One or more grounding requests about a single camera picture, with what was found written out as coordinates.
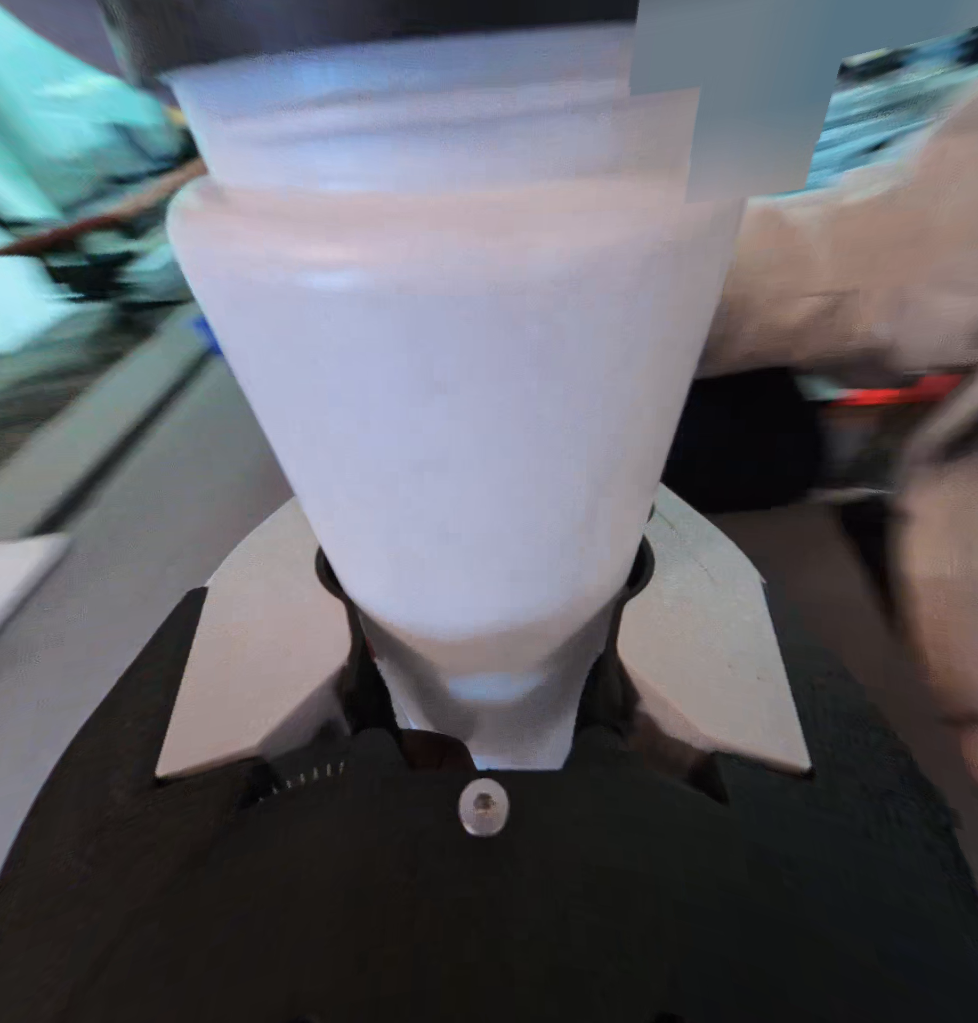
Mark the white plastic bottle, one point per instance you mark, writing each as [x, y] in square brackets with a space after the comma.
[457, 399]

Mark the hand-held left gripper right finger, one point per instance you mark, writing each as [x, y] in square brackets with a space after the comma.
[704, 663]

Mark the wooden desk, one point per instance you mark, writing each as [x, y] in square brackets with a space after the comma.
[97, 216]

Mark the blue plastic bin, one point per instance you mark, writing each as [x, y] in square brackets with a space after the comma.
[205, 336]

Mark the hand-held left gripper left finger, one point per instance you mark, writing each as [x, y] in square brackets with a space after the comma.
[249, 663]

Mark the black bottle lid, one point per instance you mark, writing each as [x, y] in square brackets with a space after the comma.
[337, 20]

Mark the person's right forearm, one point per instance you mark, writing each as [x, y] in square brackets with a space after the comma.
[856, 280]

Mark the wooden instruction board stand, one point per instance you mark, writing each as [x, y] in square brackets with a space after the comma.
[9, 583]

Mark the person's left hand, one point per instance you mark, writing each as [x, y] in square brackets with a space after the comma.
[433, 751]

